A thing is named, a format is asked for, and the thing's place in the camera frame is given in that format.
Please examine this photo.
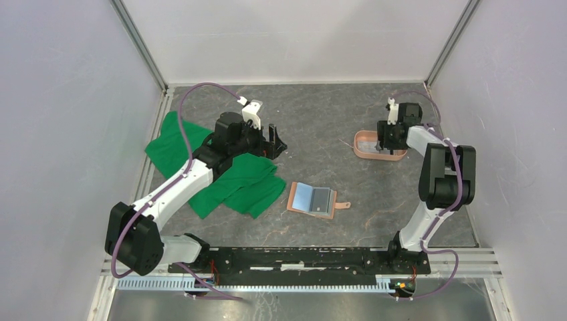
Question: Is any tan leather card holder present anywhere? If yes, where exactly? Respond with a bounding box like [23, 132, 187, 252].
[286, 182, 351, 219]

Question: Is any black VIP card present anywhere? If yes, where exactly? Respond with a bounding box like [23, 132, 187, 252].
[310, 187, 332, 215]

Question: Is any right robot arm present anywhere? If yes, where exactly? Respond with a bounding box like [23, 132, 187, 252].
[376, 98, 476, 273]

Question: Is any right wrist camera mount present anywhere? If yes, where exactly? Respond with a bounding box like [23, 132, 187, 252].
[387, 98, 399, 125]

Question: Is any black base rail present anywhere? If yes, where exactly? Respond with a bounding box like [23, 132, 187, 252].
[188, 247, 431, 286]

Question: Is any green cloth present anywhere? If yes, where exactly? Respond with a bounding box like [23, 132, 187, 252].
[145, 111, 286, 219]

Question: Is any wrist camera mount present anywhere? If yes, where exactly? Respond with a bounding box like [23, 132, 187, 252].
[237, 96, 263, 130]
[387, 98, 399, 125]

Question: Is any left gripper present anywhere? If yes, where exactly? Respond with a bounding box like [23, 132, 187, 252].
[229, 116, 287, 160]

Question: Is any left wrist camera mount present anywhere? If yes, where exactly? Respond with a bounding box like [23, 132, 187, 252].
[237, 96, 263, 130]

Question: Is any slotted cable duct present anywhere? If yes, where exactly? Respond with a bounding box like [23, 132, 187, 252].
[116, 276, 394, 294]

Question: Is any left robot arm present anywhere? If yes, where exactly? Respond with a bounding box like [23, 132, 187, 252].
[104, 111, 288, 278]

